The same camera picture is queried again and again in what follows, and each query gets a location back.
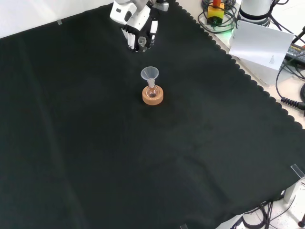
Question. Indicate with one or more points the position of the round-bottom glass flask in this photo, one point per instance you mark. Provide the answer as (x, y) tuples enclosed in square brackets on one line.
[(152, 91)]

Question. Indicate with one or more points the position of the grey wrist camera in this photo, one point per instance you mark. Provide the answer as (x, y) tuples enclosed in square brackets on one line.
[(163, 5)]

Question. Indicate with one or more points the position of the black tripod leg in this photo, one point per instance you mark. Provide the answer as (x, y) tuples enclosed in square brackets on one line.
[(299, 35)]

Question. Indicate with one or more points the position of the pale board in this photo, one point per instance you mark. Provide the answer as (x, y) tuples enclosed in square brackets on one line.
[(259, 45)]

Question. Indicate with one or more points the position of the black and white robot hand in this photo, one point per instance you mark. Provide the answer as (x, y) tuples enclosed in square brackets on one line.
[(140, 16)]

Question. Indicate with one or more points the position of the pale grey box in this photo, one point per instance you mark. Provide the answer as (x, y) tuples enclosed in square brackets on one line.
[(259, 74)]

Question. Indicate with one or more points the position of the clear graduated cylinder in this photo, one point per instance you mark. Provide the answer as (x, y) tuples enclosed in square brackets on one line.
[(142, 41)]

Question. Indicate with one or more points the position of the black cloth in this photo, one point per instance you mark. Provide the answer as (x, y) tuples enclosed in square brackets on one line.
[(95, 143)]

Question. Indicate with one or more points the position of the white metal bracket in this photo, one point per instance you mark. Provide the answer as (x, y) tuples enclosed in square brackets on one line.
[(293, 190)]

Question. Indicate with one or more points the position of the yellow stop button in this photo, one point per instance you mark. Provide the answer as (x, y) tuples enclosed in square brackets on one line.
[(215, 13)]

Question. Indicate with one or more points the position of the black power adapter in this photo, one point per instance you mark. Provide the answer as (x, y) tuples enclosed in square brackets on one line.
[(296, 51)]

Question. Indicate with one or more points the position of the clear plastic funnel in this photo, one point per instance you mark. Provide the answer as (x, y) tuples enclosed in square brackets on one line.
[(150, 72)]

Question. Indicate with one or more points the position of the clear tape piece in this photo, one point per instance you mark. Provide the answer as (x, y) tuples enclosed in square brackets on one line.
[(184, 226), (297, 170), (59, 22)]

